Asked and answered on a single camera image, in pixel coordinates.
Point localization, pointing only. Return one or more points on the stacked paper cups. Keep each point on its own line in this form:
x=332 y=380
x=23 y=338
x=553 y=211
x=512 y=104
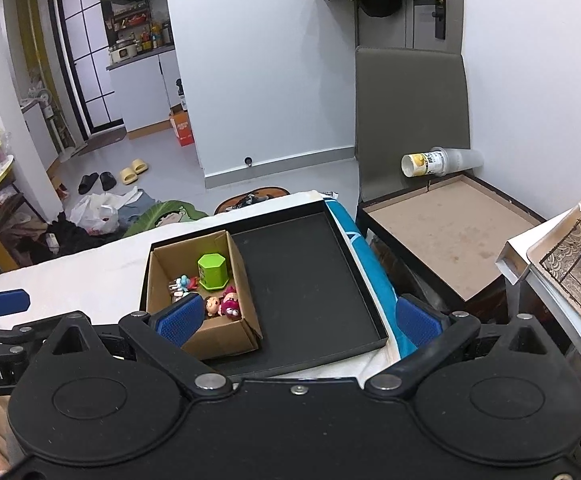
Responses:
x=440 y=161

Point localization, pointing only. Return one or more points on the kitchen counter cabinet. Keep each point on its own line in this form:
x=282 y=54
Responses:
x=143 y=68

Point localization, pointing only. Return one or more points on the brown cardboard box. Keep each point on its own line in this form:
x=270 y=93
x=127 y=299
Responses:
x=200 y=294

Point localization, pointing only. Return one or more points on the black framed glass door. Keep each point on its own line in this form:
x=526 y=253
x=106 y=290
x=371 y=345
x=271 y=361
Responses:
x=83 y=51

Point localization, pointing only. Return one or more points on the yellow slippers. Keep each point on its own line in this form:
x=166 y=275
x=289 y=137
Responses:
x=131 y=173

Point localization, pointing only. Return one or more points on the white table cloth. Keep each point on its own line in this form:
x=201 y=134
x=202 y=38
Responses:
x=106 y=282

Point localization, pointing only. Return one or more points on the orange cardboard box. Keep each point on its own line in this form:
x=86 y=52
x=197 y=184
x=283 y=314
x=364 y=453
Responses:
x=181 y=125

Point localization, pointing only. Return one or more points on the white plastic bag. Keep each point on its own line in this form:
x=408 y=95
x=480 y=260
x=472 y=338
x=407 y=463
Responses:
x=98 y=214

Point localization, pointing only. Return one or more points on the magenta hooded figurine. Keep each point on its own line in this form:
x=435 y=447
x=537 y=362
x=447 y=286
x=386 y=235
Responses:
x=230 y=305

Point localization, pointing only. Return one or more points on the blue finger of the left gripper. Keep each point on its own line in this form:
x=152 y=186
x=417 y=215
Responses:
x=0 y=303

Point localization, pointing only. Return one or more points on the green hexagonal box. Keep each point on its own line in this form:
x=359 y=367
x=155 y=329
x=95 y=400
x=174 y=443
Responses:
x=213 y=271

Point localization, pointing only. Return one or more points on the green cartoon cushion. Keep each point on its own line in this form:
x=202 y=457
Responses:
x=161 y=214

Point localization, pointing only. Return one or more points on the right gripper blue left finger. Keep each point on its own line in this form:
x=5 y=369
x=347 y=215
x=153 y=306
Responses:
x=157 y=340

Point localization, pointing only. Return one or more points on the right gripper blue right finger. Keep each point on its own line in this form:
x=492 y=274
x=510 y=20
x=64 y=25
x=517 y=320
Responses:
x=439 y=340

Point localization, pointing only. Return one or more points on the blue red figurine keychain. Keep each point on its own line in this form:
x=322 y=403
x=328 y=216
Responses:
x=183 y=285

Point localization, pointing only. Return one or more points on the black shallow tray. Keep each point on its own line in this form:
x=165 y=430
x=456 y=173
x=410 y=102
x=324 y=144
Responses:
x=313 y=306

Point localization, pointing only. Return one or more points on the blue flat package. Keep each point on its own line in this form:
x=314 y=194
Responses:
x=376 y=274

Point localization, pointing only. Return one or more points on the grey door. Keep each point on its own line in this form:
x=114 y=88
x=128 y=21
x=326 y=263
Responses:
x=420 y=24

